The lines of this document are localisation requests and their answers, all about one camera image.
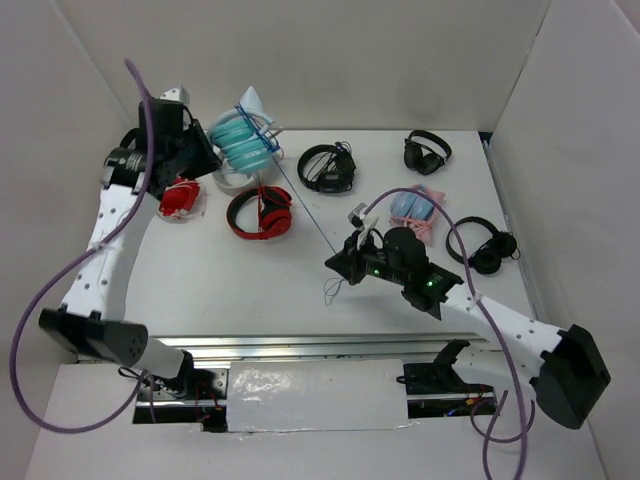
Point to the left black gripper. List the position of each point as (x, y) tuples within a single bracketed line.
[(209, 159)]

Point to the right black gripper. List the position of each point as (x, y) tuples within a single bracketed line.
[(350, 266)]

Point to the blue earphones with cable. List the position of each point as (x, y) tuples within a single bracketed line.
[(280, 165)]

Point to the teal cat-ear headphones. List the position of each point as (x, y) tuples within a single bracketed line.
[(231, 120)]

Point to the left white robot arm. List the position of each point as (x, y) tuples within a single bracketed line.
[(90, 320)]

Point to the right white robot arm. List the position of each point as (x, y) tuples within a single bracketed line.
[(561, 370)]

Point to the red folded headphones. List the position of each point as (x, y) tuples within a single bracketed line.
[(183, 200)]

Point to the red and black headphones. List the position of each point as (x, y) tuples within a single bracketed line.
[(274, 215)]

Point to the pink and blue headphones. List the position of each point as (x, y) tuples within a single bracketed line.
[(412, 211)]

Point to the black on-ear headphones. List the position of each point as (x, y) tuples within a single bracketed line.
[(425, 152)]

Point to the black thin-band headphones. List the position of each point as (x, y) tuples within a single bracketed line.
[(487, 259)]

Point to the grey white gaming headset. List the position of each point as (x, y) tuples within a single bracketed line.
[(250, 175)]

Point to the white taped cover plate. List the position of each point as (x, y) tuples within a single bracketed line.
[(327, 395)]

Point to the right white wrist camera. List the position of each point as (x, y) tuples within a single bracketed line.
[(363, 223)]

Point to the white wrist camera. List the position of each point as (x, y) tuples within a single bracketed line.
[(177, 94), (363, 223)]

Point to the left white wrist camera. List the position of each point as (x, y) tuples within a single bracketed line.
[(177, 94)]

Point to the black headset with cable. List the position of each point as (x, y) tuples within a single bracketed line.
[(327, 168)]

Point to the aluminium rail frame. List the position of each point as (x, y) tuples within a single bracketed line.
[(197, 286)]

